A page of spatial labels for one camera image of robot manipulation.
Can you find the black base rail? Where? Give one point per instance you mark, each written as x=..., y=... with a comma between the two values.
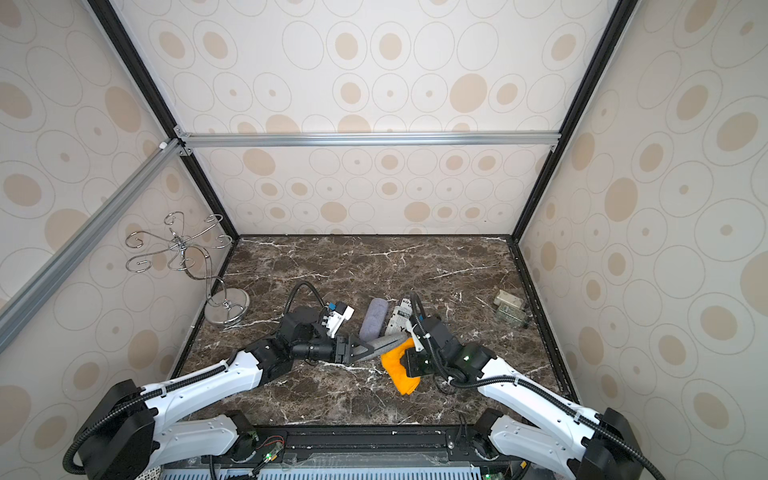
x=354, y=452

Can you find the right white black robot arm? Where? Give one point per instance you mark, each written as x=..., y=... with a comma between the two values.
x=566, y=438

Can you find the horizontal aluminium frame bar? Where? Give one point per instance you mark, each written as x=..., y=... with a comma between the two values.
x=373, y=139

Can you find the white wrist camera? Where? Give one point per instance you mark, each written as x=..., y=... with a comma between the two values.
x=410, y=326
x=337, y=314

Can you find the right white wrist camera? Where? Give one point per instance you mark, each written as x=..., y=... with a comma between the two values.
x=410, y=326

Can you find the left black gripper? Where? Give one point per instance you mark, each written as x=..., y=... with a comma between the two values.
x=365, y=352

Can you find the orange cleaning cloth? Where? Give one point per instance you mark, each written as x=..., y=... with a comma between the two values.
x=391, y=361

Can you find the diagonal aluminium frame bar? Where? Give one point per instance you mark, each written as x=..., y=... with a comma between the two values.
x=33, y=295

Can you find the chrome hook stand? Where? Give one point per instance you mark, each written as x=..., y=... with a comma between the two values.
x=224, y=306

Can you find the lavender eyeglass case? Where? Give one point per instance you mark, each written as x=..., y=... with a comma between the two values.
x=374, y=319

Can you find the green clear box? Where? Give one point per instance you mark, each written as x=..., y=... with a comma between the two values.
x=510, y=309

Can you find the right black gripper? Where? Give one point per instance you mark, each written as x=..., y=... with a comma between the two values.
x=411, y=361

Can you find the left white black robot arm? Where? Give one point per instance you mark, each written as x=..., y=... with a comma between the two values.
x=135, y=428

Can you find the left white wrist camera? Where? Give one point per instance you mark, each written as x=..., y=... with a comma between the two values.
x=337, y=314

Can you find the grey eyeglass case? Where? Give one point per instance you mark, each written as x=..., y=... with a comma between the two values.
x=391, y=342

